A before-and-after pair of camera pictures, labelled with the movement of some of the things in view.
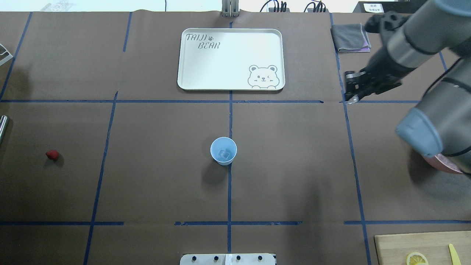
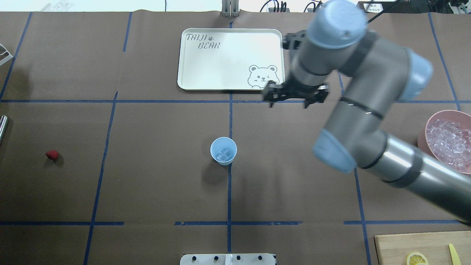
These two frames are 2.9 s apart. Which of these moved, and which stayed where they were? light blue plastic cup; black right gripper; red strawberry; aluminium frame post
Moved: black right gripper
Stayed: red strawberry; aluminium frame post; light blue plastic cup
